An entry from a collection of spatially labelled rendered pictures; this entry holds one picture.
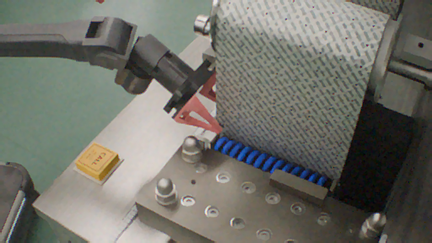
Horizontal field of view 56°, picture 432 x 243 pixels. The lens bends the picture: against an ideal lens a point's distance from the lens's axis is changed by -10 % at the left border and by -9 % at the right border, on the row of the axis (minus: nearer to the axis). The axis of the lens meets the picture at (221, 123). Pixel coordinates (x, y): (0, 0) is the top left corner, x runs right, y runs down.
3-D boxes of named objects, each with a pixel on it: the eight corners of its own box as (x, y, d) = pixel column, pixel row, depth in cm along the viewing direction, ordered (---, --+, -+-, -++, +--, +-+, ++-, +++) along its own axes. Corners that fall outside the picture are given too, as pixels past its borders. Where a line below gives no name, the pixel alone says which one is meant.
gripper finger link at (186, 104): (205, 148, 76) (164, 113, 76) (225, 122, 81) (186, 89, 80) (223, 132, 71) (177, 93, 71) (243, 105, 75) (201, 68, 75)
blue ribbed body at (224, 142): (221, 143, 81) (221, 130, 79) (331, 188, 74) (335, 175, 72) (212, 156, 79) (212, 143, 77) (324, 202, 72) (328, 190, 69)
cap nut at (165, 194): (163, 184, 72) (160, 166, 69) (181, 192, 71) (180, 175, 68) (150, 199, 70) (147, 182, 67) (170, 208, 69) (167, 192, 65)
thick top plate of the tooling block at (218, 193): (188, 159, 84) (186, 137, 79) (389, 242, 70) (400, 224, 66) (139, 221, 74) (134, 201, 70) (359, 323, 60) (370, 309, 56)
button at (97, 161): (96, 148, 95) (94, 140, 93) (120, 160, 93) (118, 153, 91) (76, 169, 91) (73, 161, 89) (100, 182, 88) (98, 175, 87)
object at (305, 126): (218, 134, 81) (217, 51, 68) (337, 182, 73) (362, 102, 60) (216, 137, 81) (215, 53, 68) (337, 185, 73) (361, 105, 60)
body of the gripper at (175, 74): (170, 116, 76) (137, 89, 75) (200, 83, 82) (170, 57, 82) (183, 99, 71) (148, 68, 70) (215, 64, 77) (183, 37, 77)
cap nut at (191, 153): (188, 144, 78) (186, 126, 75) (206, 152, 77) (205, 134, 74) (177, 158, 76) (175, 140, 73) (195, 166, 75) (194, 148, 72)
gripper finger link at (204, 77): (214, 137, 78) (174, 101, 78) (234, 111, 83) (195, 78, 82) (232, 119, 73) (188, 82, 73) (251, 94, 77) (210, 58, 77)
